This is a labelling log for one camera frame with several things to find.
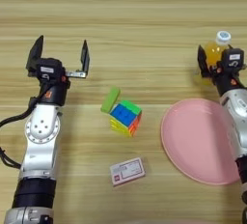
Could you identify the small white pink card box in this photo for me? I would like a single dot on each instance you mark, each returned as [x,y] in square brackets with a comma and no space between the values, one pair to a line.
[127,171]

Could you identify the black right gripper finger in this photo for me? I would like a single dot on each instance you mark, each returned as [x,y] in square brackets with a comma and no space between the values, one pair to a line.
[203,62]

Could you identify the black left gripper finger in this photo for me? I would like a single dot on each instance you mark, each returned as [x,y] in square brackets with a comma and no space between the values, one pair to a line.
[36,50]
[85,57]

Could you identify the black box white label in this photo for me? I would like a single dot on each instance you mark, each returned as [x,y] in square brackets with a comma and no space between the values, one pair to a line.
[233,59]
[49,68]

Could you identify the multicolour puzzle cube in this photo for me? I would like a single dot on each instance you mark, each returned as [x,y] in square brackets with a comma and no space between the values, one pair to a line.
[125,118]

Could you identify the orange juice bottle white cap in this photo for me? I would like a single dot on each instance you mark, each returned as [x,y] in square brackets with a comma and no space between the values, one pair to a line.
[214,52]

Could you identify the pink round plate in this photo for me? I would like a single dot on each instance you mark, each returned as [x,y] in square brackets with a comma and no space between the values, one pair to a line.
[196,141]

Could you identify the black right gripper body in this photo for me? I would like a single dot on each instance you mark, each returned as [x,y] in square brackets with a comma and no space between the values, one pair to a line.
[226,81]

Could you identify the right black box white label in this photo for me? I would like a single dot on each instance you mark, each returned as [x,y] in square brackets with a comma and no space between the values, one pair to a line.
[233,59]

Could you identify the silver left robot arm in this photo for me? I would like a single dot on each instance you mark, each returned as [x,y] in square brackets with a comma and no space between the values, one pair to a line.
[40,147]

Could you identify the green rectangular block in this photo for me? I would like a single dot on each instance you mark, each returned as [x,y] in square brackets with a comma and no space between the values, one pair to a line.
[110,99]

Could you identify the left black box white label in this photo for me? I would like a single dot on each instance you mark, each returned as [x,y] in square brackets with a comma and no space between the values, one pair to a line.
[49,68]

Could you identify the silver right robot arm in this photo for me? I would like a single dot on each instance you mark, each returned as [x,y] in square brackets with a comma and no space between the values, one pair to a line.
[238,125]

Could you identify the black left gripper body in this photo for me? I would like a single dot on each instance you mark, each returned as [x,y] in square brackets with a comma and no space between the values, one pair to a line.
[53,91]

